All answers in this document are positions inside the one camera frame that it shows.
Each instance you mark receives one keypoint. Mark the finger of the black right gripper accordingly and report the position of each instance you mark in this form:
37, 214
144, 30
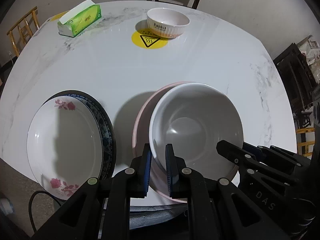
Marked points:
232, 152

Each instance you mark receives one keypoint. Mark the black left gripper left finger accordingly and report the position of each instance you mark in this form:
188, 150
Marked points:
139, 184

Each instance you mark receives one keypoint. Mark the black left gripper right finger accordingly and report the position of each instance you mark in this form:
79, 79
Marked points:
180, 178

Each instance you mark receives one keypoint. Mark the large pink bowl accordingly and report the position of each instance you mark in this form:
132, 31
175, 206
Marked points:
145, 134

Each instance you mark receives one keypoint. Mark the blue floral green plate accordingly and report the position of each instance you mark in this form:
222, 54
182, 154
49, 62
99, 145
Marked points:
105, 127

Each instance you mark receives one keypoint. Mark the white Dog bowl blue base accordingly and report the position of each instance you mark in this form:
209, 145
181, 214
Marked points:
195, 127

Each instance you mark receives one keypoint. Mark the white plate pink flowers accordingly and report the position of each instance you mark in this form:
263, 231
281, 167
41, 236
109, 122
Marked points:
64, 146

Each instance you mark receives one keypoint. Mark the white Rabbit bowl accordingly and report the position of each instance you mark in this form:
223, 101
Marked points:
167, 23

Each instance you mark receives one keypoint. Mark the dark wooden furniture stack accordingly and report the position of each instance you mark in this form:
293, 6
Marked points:
299, 83

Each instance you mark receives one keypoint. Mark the yellow warning sticker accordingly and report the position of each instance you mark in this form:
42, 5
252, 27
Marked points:
146, 39

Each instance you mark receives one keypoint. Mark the white blue slipper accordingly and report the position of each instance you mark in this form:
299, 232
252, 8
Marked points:
6, 206

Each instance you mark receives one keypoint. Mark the green tissue pack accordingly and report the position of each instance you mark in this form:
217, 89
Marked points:
79, 18

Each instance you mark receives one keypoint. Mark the bamboo chair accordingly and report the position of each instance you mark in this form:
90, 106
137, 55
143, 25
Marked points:
23, 30

